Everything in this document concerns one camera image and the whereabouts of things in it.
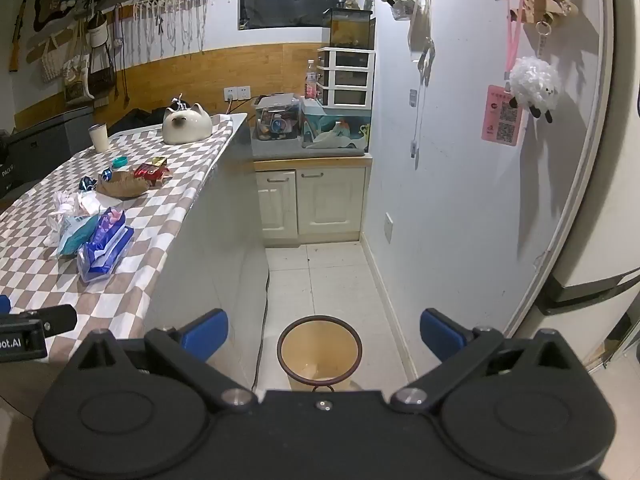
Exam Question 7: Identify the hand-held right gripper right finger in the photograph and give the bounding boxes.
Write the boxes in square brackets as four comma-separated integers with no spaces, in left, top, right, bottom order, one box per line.
[391,308,575,413]

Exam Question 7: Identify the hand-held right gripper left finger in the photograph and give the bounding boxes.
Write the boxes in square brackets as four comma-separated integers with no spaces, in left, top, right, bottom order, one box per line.
[78,308,258,411]

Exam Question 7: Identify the light blue plastic packet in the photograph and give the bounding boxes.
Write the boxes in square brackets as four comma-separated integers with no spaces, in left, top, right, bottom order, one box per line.
[56,212,103,258]

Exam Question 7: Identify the purple blue tissue packet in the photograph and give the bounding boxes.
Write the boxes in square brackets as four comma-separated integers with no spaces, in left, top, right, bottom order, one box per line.
[76,207,136,283]

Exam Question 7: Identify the brown rimmed trash bin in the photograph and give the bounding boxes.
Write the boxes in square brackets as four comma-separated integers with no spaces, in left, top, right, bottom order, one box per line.
[276,316,363,393]

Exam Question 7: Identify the white red print plastic bag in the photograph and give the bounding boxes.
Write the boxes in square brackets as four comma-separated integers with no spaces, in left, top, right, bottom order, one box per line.
[42,190,123,247]

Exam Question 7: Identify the brown cardboard box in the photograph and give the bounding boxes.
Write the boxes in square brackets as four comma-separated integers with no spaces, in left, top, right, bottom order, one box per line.
[96,170,150,200]

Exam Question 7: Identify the red snack packet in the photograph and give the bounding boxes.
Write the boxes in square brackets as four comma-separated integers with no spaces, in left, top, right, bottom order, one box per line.
[134,162,172,188]

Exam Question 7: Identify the white kitchen island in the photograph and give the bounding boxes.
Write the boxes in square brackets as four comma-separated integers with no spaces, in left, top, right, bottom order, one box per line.
[144,116,271,393]

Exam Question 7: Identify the checkered tablecloth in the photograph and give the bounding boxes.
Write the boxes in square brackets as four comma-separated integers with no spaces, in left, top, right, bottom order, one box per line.
[0,112,249,361]

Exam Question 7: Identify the black box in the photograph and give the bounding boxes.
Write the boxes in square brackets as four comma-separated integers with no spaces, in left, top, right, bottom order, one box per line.
[0,130,21,200]

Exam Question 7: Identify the grey storage box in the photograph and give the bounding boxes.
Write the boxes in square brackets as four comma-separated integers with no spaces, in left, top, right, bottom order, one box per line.
[10,105,96,196]

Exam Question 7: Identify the cream floor cabinet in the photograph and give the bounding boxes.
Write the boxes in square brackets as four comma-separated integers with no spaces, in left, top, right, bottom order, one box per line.
[254,156,373,247]

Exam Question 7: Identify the white cup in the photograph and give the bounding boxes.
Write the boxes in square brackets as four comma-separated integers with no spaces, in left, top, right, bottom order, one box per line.
[88,124,110,153]

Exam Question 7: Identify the grey counter mat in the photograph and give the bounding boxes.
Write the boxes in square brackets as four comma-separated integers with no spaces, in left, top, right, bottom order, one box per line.
[250,136,368,161]

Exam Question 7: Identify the white plush cat toy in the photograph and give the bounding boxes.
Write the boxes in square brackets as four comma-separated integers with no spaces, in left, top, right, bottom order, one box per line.
[162,102,212,145]

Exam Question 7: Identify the pink card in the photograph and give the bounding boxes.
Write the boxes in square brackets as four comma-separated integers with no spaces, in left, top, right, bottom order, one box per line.
[481,85,523,147]

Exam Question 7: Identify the clear storage box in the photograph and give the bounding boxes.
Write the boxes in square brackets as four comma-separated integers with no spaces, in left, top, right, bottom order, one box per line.
[254,95,302,142]

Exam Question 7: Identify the patterned tote bag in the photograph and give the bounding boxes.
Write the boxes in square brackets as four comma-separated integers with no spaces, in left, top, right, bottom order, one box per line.
[62,52,96,106]

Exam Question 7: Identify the teal storage box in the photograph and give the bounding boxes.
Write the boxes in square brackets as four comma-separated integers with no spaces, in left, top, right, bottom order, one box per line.
[300,97,372,150]

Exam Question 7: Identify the dark tote bag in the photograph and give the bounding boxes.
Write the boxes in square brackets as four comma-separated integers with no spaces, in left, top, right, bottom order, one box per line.
[89,46,118,98]

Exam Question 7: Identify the white net tote bag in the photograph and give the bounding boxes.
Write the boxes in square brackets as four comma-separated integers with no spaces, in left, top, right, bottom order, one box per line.
[39,35,66,83]

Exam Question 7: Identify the white refrigerator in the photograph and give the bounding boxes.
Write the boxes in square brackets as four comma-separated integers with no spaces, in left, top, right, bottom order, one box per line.
[502,0,640,376]

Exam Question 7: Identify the white drawer unit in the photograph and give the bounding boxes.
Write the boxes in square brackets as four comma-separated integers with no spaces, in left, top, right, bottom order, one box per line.
[317,47,376,108]

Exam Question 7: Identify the toy rifle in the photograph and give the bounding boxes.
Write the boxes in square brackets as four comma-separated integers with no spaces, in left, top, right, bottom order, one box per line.
[9,0,35,72]

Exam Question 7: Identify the white black tote bag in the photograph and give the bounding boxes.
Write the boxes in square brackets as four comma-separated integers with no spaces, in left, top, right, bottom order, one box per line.
[87,10,112,48]

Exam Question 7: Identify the glass fish tank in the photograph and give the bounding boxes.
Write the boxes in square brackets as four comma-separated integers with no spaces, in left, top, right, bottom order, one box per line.
[321,7,376,51]

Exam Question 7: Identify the wooden hook rack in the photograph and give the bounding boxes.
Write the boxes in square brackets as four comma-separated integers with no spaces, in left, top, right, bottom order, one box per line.
[510,0,579,26]

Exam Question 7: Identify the white fluffy sheep keychain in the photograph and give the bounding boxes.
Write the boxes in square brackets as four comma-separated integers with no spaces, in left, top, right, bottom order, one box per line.
[509,55,562,123]

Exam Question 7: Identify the hanging grey strap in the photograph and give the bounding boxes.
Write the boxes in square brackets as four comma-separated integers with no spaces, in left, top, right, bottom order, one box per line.
[407,0,437,87]

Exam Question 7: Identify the pink lanyard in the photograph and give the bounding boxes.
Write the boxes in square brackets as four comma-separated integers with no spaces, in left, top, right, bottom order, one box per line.
[504,0,532,86]

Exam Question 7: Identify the white macrame wall hanging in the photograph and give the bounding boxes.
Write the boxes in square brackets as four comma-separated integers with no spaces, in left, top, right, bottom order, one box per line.
[132,0,223,57]

